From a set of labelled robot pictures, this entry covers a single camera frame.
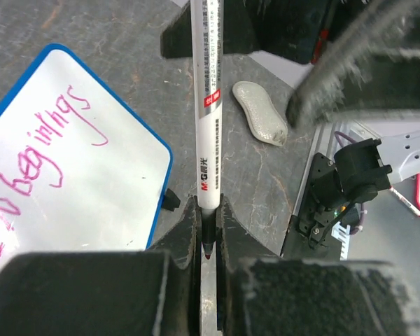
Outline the grey slotted cable duct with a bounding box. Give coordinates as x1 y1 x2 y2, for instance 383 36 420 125
331 222 351 260

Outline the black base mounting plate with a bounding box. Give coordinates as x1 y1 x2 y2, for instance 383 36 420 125
281 149 359 261

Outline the blue framed whiteboard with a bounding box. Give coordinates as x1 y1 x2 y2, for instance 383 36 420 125
0 44 173 272

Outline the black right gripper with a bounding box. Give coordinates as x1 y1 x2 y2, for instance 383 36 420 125
160 0 420 128

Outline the white bead eraser pad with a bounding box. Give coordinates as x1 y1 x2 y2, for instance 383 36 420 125
232 81 288 147

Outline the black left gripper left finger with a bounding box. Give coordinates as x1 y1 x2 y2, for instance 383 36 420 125
0 198 200 335

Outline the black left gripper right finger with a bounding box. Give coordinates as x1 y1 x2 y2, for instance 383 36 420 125
216 197 420 335

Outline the magenta capped whiteboard marker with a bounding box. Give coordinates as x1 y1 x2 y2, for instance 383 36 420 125
189 0 225 262

